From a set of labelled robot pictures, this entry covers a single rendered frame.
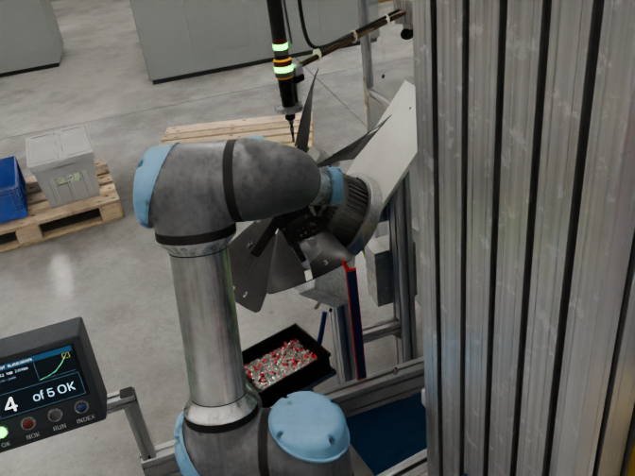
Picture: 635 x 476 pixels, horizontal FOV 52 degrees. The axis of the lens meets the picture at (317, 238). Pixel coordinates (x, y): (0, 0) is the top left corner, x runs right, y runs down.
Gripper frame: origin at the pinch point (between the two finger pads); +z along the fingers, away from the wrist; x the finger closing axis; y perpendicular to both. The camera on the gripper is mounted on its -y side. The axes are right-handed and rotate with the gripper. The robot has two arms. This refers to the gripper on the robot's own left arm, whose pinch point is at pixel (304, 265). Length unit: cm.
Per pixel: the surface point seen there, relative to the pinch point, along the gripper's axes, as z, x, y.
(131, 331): 93, 152, -89
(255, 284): 15.1, 24.5, -14.1
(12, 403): -22, -20, -61
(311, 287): 14.2, 9.4, -1.0
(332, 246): 1.6, 3.3, 8.2
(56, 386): -20, -20, -53
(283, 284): 1.8, 0.4, -6.8
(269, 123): 121, 352, 41
